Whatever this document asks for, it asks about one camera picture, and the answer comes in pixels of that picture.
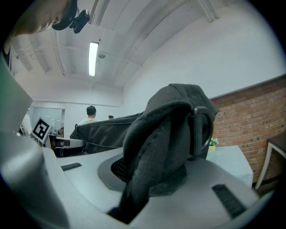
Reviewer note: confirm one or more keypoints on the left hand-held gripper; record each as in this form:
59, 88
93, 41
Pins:
41, 130

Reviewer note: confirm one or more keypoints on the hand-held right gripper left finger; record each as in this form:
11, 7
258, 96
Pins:
85, 190

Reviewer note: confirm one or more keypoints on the person's head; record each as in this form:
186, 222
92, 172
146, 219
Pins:
38, 15

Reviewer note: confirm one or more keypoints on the black head-worn camera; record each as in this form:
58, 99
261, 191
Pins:
77, 19

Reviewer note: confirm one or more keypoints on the potted white flowers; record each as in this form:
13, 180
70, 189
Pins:
213, 144

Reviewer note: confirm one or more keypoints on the ceiling tube light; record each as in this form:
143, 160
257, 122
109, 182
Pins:
93, 59

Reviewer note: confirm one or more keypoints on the table with pale cloth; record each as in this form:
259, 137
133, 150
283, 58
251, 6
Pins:
230, 163

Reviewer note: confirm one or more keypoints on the dark desk white legs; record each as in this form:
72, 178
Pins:
276, 145

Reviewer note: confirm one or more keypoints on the ceiling smoke detector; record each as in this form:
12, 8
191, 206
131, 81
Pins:
101, 55

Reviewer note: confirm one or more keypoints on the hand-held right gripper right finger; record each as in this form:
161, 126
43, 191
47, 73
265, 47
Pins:
196, 205

